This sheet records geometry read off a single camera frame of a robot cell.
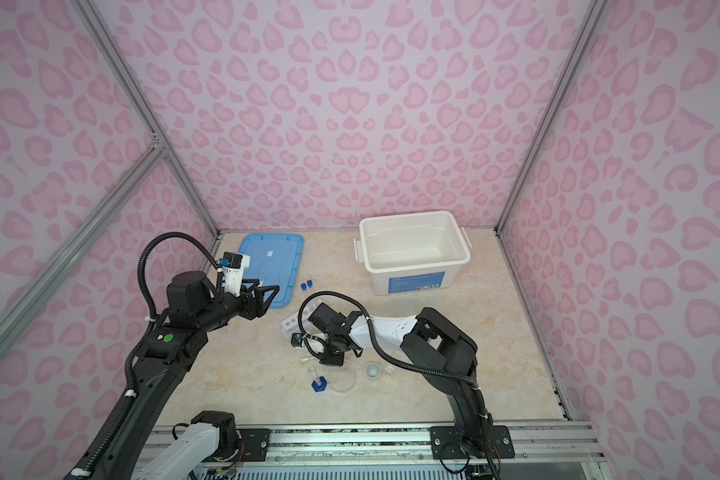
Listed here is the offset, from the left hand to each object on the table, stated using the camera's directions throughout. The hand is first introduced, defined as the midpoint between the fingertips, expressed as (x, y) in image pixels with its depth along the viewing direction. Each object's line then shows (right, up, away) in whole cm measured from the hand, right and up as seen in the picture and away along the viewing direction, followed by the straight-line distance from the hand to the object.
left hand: (267, 280), depth 73 cm
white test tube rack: (+1, -15, +18) cm, 23 cm away
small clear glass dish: (+30, -27, +13) cm, 43 cm away
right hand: (+12, -22, +16) cm, 29 cm away
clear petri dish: (+17, -29, +11) cm, 35 cm away
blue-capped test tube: (+8, -2, +13) cm, 16 cm away
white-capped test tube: (+7, -24, +14) cm, 28 cm away
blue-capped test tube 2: (+6, -3, +13) cm, 15 cm away
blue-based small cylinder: (+11, -29, +9) cm, 33 cm away
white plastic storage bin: (+40, +7, +41) cm, 57 cm away
